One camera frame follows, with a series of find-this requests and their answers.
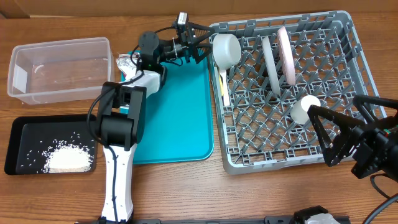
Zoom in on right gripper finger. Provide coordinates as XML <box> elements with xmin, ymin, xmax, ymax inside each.
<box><xmin>353</xmin><ymin>95</ymin><xmax>397</xmax><ymax>123</ymax></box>
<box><xmin>307</xmin><ymin>105</ymin><xmax>366</xmax><ymax>167</ymax></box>

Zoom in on silver foil wrapper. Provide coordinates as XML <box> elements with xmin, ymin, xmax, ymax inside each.
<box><xmin>116</xmin><ymin>54</ymin><xmax>137</xmax><ymax>80</ymax></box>

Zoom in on yellow plastic spoon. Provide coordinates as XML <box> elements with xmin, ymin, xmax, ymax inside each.
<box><xmin>219</xmin><ymin>75</ymin><xmax>224</xmax><ymax>96</ymax></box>

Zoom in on teal serving tray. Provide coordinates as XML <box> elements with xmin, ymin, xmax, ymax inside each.
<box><xmin>134</xmin><ymin>60</ymin><xmax>214</xmax><ymax>165</ymax></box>

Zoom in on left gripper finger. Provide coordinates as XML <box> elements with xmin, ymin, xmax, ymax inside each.
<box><xmin>192</xmin><ymin>43</ymin><xmax>212</xmax><ymax>64</ymax></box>
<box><xmin>187</xmin><ymin>22</ymin><xmax>215</xmax><ymax>47</ymax></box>

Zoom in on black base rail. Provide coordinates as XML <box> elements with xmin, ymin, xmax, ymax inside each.
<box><xmin>74</xmin><ymin>214</ymin><xmax>351</xmax><ymax>224</ymax></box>

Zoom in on black plastic tray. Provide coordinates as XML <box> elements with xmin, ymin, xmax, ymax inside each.
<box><xmin>4</xmin><ymin>114</ymin><xmax>97</xmax><ymax>175</ymax></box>

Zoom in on white plastic fork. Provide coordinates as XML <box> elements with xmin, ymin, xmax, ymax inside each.
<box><xmin>220</xmin><ymin>70</ymin><xmax>230</xmax><ymax>106</ymax></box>

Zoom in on grey bowl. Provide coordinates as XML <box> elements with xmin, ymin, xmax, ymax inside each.
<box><xmin>212</xmin><ymin>34</ymin><xmax>241</xmax><ymax>70</ymax></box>

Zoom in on pink plate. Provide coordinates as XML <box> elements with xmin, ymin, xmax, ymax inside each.
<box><xmin>277</xmin><ymin>26</ymin><xmax>296</xmax><ymax>85</ymax></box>

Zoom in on white cup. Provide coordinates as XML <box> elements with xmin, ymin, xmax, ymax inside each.
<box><xmin>290</xmin><ymin>95</ymin><xmax>321</xmax><ymax>124</ymax></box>

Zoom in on grey plate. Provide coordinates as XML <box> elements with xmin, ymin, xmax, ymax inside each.
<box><xmin>262</xmin><ymin>36</ymin><xmax>280</xmax><ymax>96</ymax></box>

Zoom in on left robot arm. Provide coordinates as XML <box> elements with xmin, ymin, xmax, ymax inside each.
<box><xmin>86</xmin><ymin>12</ymin><xmax>215</xmax><ymax>223</ymax></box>

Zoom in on white rice pile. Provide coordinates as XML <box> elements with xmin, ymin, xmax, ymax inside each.
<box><xmin>19</xmin><ymin>132</ymin><xmax>96</xmax><ymax>174</ymax></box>

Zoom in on clear plastic bin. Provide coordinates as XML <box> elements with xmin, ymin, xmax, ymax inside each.
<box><xmin>7</xmin><ymin>37</ymin><xmax>114</xmax><ymax>105</ymax></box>

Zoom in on grey dishwasher rack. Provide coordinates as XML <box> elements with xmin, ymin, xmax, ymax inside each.
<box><xmin>211</xmin><ymin>11</ymin><xmax>378</xmax><ymax>175</ymax></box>

